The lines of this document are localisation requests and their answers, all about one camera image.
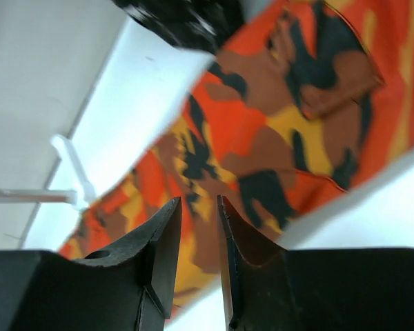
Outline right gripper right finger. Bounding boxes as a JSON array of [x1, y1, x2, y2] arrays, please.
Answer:
[[217, 196, 286, 328]]

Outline black white patterned garment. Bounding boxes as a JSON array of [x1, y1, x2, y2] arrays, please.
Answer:
[[112, 0, 245, 54]]

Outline white metal clothes rack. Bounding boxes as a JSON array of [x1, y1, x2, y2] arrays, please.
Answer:
[[0, 134, 101, 214]]

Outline orange camouflage trousers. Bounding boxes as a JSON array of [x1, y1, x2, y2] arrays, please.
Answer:
[[59, 1, 414, 308]]

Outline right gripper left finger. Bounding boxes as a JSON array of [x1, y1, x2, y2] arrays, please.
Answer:
[[75, 197, 182, 319]]

